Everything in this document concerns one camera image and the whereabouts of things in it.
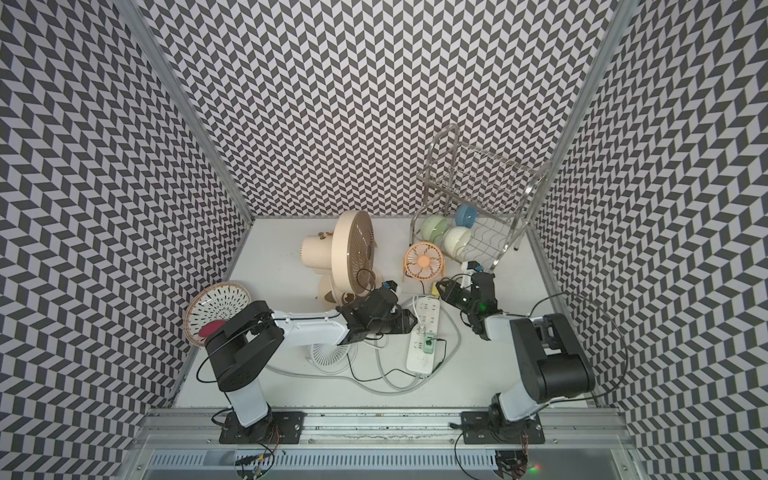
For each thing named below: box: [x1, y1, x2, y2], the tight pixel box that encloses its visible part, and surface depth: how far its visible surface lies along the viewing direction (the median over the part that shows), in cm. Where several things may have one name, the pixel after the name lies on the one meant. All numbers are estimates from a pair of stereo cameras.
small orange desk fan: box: [402, 241, 446, 283], surface depth 98 cm
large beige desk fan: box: [300, 210, 383, 306], surface depth 76 cm
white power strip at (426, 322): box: [406, 296, 440, 374], surface depth 86 cm
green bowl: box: [420, 215, 449, 243], surface depth 102 cm
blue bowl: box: [455, 204, 479, 228], surface depth 104 cm
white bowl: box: [442, 226, 472, 264], surface depth 98 cm
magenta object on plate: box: [198, 320, 229, 337], surface depth 88 cm
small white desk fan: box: [307, 342, 358, 374], surface depth 83 cm
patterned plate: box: [184, 282, 252, 346], surface depth 93 cm
